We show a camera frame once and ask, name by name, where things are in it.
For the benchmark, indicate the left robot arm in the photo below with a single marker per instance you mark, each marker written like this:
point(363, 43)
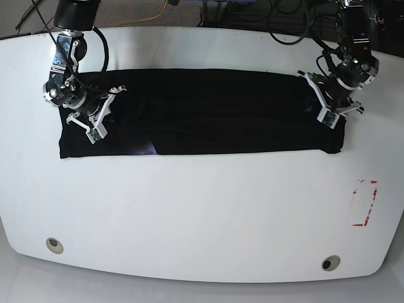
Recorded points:
point(347, 68)

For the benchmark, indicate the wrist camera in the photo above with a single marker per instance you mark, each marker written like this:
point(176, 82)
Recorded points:
point(328, 118)
point(96, 134)

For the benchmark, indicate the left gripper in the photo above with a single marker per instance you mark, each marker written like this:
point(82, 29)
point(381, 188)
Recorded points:
point(330, 95)

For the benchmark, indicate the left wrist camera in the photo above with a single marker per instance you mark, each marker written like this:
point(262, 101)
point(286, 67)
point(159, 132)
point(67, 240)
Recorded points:
point(328, 118)

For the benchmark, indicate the black t-shirt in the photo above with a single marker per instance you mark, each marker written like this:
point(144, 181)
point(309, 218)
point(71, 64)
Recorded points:
point(204, 112)

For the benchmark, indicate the red tape rectangle marking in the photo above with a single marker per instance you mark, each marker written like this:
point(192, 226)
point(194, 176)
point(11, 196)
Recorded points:
point(362, 201)

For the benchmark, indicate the left table grommet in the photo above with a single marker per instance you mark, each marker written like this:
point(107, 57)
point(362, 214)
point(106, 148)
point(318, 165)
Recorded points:
point(54, 246)

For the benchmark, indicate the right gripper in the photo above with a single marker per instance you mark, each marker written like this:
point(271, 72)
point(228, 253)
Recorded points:
point(90, 111)

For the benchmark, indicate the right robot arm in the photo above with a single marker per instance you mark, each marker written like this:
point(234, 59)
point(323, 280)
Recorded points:
point(74, 18)

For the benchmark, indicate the right table grommet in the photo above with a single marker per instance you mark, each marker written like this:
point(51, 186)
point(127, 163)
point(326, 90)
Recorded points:
point(331, 263)

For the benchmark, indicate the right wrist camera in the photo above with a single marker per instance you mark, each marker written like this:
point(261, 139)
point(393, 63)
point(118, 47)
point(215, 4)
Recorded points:
point(96, 134)

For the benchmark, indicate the table grommet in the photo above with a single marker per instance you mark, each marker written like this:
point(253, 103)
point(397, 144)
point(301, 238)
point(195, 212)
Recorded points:
point(331, 263)
point(54, 246)

